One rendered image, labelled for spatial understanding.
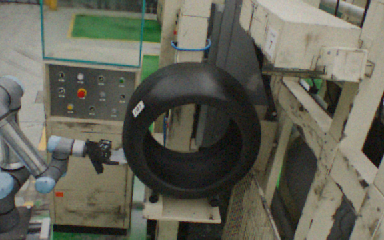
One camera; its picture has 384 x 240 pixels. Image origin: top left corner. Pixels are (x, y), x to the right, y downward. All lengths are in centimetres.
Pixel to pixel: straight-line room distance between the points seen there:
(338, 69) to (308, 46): 12
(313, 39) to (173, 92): 54
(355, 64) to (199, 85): 57
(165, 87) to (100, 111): 94
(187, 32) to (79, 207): 148
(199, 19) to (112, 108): 86
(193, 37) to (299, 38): 69
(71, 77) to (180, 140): 76
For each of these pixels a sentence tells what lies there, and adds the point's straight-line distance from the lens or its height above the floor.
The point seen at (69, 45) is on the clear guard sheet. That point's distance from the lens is 219.
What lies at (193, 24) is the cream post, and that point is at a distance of 175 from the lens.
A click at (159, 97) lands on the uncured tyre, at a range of 144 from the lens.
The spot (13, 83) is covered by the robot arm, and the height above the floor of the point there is 135.
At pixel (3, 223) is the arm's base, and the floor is 77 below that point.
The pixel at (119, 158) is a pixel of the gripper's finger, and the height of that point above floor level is 105.
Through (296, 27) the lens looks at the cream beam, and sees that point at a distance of 118.
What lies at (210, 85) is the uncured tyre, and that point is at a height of 147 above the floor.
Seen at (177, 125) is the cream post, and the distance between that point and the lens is 192.
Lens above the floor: 196
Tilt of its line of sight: 26 degrees down
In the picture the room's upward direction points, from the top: 7 degrees clockwise
